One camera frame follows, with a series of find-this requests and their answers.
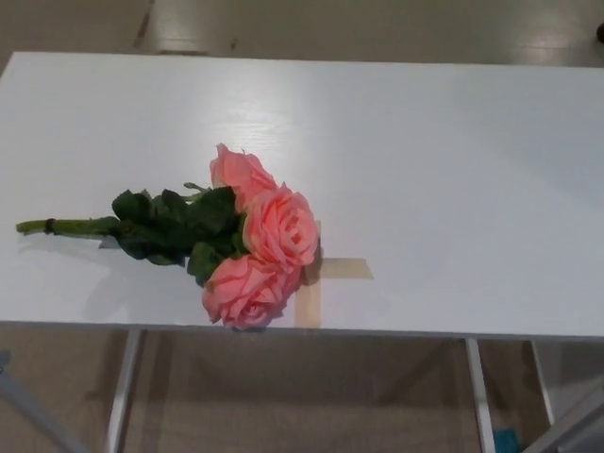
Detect short beige tape strip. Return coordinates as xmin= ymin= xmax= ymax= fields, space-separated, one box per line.
xmin=301 ymin=258 xmax=376 ymax=280

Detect grey metal frame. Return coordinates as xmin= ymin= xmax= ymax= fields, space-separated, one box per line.
xmin=518 ymin=377 xmax=604 ymax=453

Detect teal floor object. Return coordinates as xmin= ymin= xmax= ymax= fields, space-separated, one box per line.
xmin=494 ymin=427 xmax=523 ymax=453

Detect grey metal stand leg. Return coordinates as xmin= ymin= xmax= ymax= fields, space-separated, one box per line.
xmin=0 ymin=348 xmax=91 ymax=453

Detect pink rose bouquet green stems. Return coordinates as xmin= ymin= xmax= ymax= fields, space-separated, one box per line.
xmin=15 ymin=143 xmax=321 ymax=330

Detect white metal table leg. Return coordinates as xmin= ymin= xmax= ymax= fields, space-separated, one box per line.
xmin=530 ymin=339 xmax=556 ymax=426
xmin=464 ymin=337 xmax=499 ymax=453
xmin=106 ymin=328 xmax=147 ymax=453

